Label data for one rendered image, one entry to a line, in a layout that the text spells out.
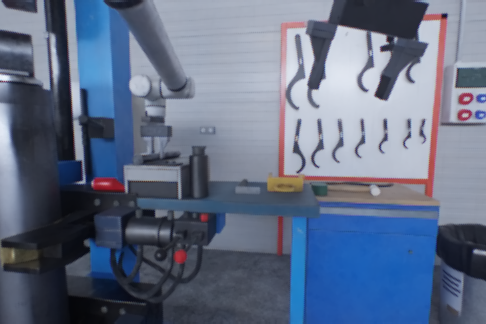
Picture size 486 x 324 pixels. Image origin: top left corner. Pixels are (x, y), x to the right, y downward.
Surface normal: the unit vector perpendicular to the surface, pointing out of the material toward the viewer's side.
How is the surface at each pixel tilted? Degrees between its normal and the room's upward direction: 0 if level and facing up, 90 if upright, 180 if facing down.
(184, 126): 90
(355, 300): 90
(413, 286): 90
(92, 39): 90
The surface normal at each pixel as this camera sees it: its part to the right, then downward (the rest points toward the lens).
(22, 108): 0.76, 0.07
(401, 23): 0.09, 0.50
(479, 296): -0.71, 0.13
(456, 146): -0.15, 0.11
